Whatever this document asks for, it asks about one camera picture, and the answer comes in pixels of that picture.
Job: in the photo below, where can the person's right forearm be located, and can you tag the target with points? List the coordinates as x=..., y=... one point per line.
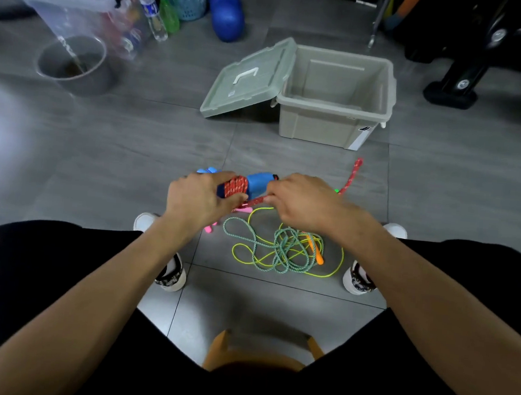
x=448, y=322

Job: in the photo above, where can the wooden stool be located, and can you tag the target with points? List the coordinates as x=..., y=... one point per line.
x=214, y=353

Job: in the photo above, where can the person's leg black trousers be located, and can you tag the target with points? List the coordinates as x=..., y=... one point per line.
x=25, y=266
x=497, y=281

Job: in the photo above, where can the grey-green box lid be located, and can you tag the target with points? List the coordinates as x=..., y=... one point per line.
x=244, y=88

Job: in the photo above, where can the person's left leg black trousers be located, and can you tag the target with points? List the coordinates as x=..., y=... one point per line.
x=25, y=266

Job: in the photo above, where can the person's left hand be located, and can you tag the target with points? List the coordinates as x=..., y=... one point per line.
x=194, y=203

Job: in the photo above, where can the black dumbbell rack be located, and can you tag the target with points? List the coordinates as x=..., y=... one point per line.
x=455, y=91

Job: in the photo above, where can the white left shoe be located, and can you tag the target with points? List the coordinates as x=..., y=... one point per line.
x=175, y=283

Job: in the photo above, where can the grey plastic storage box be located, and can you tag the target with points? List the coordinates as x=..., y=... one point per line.
x=315, y=129

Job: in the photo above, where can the white right shoe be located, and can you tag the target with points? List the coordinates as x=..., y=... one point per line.
x=354, y=285

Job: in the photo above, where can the person's right leg black trousers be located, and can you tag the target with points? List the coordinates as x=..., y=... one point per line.
x=497, y=281

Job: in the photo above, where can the white shoe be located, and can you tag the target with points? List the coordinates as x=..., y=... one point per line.
x=175, y=283
x=354, y=285

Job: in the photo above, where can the grey metal bowl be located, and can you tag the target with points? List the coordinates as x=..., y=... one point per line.
x=98, y=84

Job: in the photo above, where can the clear water bottle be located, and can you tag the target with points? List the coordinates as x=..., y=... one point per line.
x=157, y=27

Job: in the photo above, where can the green spray bottle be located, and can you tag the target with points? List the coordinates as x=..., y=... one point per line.
x=170, y=19

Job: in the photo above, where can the orange and green foam stick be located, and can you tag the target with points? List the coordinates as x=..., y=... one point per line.
x=403, y=10

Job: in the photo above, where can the person's left forearm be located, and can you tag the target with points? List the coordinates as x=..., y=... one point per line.
x=71, y=315

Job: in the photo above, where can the person's right hand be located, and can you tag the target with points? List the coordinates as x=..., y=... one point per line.
x=318, y=206

